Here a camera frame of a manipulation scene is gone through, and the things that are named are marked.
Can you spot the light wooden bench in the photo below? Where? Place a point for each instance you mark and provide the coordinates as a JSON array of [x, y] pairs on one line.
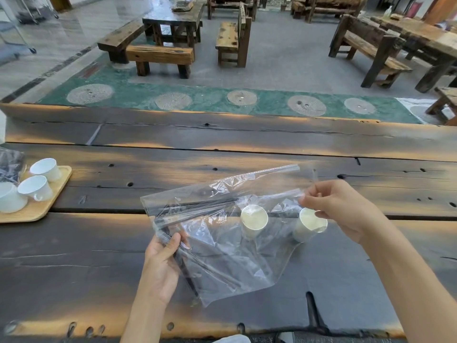
[[160, 55]]

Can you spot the clear plastic zip bag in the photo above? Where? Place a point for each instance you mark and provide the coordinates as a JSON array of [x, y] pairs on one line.
[[228, 260]]

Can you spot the small wooden stool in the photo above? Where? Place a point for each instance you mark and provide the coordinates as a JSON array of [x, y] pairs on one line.
[[444, 103]]

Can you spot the wooden tea tray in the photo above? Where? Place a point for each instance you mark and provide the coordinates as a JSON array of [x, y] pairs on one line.
[[182, 4]]

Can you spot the white clothing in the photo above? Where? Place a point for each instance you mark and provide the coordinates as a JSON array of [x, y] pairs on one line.
[[232, 339]]

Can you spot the black chopstick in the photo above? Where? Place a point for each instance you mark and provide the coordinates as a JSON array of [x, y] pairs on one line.
[[214, 269], [196, 206], [185, 271]]

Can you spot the person's left hand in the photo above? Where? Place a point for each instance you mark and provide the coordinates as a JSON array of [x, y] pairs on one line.
[[160, 271]]

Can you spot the light wooden tray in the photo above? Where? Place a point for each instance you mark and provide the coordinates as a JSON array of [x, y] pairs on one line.
[[43, 207]]

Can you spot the person's right thumb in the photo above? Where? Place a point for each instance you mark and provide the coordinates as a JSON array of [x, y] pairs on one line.
[[314, 202]]

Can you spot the white paper cup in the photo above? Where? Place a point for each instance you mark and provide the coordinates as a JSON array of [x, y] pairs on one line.
[[309, 226], [253, 221]]

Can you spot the metal wheeled cart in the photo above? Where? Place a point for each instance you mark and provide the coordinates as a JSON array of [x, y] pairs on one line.
[[35, 10], [14, 32]]

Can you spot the long wooden bench with backrest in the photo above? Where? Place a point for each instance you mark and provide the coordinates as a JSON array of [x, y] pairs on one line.
[[371, 49]]

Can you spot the person's left forearm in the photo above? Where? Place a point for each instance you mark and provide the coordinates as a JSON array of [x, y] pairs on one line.
[[146, 323]]

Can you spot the person's left thumb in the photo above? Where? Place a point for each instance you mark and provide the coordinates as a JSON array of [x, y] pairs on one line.
[[175, 244]]

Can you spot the person's right forearm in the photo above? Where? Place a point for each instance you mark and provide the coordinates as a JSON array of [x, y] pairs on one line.
[[410, 282]]

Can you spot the dark wooden table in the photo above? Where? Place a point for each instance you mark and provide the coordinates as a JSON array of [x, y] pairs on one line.
[[175, 19], [228, 5]]

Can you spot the person's right hand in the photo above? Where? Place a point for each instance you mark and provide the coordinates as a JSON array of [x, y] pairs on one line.
[[351, 212]]

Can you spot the rustic wooden bench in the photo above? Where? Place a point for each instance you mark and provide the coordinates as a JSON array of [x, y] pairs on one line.
[[332, 5]]

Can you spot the plastic bag of black chopsticks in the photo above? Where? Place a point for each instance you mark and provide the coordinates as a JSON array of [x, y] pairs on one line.
[[10, 166]]

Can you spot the white ceramic teacup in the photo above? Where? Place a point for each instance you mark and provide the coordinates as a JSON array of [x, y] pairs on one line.
[[35, 188], [46, 169], [10, 198]]

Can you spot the long rustic wooden table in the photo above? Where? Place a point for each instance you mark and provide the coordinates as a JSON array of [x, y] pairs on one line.
[[425, 37]]

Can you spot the dark wooden bench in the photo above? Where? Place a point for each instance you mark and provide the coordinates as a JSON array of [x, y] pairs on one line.
[[121, 37]]

